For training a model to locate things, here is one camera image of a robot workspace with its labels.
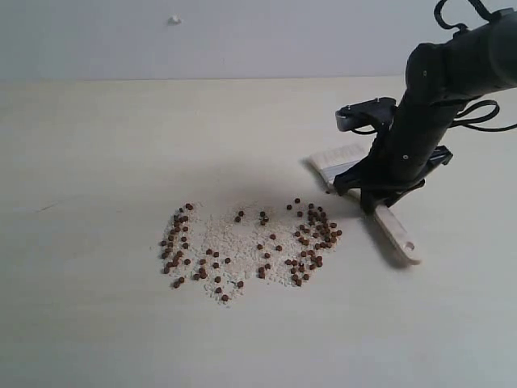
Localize brown pellet pile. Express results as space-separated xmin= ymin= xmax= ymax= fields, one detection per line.
xmin=160 ymin=197 xmax=344 ymax=302

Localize white grain pile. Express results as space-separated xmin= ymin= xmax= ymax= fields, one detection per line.
xmin=155 ymin=200 xmax=344 ymax=309

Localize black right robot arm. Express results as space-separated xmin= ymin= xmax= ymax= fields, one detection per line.
xmin=332 ymin=1 xmax=516 ymax=213

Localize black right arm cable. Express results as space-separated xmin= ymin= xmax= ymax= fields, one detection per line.
xmin=434 ymin=0 xmax=517 ymax=133

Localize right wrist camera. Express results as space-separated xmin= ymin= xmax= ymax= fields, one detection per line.
xmin=335 ymin=97 xmax=397 ymax=134

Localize white handled paint brush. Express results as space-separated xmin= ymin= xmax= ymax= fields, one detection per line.
xmin=302 ymin=143 xmax=421 ymax=267

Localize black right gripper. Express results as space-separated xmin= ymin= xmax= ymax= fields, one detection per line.
xmin=333 ymin=91 xmax=464 ymax=213

